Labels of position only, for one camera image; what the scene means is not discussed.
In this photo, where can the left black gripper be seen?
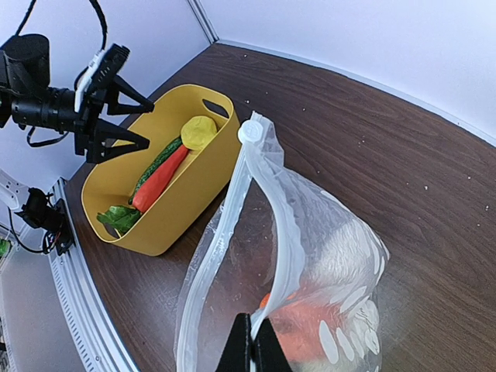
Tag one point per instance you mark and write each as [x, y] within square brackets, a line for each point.
[100, 140]

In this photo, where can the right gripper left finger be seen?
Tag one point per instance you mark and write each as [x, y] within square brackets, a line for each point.
[236, 356]

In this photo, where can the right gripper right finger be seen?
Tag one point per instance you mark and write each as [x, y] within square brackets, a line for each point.
[268, 354]

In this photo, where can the orange toy pumpkin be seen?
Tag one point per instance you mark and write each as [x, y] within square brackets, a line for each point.
[297, 328]

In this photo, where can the polka dot zip bag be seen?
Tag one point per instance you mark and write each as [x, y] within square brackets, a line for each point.
[259, 253]

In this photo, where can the white toy radish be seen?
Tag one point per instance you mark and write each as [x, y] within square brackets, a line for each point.
[354, 259]

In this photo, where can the dark green toy cucumber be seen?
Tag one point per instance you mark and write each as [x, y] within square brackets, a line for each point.
[160, 158]

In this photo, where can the orange toy carrot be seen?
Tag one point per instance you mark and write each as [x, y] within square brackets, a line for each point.
[155, 185]

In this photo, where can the yellow toy pepper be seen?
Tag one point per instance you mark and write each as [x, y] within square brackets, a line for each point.
[197, 133]

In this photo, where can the green toy lettuce leaf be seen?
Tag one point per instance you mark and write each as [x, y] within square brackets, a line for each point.
[120, 217]

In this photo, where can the yellow plastic basket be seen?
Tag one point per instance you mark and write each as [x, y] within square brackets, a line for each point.
[199, 179]

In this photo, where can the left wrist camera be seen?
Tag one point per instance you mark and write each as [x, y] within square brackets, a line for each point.
[100, 71]

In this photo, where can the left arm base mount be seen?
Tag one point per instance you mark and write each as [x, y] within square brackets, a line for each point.
[39, 213]

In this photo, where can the front aluminium rail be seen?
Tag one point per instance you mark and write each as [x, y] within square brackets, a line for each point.
[52, 317]

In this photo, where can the left aluminium frame post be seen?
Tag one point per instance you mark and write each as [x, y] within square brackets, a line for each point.
[203, 20]

